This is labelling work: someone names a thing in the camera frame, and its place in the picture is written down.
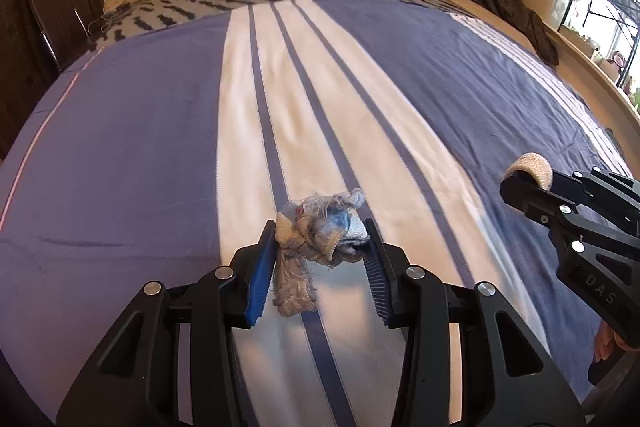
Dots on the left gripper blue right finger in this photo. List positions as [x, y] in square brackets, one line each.
[374, 261]

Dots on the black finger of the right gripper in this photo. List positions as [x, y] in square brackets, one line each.
[523, 193]

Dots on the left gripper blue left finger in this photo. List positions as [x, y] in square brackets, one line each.
[261, 261]

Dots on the blue grey rag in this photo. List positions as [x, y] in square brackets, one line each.
[326, 230]

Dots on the person's right hand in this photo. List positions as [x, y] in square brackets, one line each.
[606, 341]

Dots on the blue white striped duvet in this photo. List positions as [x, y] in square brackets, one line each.
[158, 157]

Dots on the black metal rack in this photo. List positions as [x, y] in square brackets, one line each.
[611, 27]

